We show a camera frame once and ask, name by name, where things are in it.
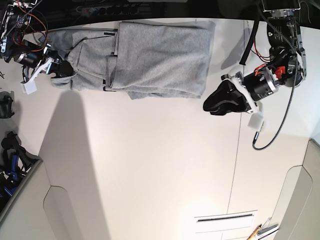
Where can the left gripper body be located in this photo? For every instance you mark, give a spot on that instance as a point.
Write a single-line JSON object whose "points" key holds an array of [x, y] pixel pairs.
{"points": [[255, 86]]}

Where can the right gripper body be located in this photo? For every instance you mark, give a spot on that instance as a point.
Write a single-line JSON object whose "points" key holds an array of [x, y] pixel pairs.
{"points": [[35, 59]]}

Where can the grey T-shirt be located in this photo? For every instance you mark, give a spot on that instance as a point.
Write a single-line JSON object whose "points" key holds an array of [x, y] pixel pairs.
{"points": [[143, 59]]}

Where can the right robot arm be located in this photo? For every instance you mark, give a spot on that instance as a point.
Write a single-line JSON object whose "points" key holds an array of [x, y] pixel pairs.
{"points": [[24, 38]]}

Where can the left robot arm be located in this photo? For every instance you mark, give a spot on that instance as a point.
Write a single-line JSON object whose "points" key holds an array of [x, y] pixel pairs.
{"points": [[284, 66]]}

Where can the black device at table edge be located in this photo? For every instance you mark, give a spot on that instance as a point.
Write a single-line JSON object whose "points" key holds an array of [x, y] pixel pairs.
{"points": [[6, 102]]}

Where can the black power strip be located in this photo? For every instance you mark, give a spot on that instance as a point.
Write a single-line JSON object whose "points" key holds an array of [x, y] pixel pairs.
{"points": [[129, 9]]}

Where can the black and blue tool pile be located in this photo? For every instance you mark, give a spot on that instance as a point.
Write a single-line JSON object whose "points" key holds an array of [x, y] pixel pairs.
{"points": [[15, 163]]}

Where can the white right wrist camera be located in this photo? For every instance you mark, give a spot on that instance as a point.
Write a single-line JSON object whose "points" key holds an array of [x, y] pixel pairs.
{"points": [[28, 87]]}

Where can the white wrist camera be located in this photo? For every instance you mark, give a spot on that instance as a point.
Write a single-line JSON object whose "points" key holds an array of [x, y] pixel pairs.
{"points": [[256, 121], [28, 87]]}

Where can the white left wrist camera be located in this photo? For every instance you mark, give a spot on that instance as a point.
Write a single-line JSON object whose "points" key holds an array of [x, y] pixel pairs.
{"points": [[256, 121]]}

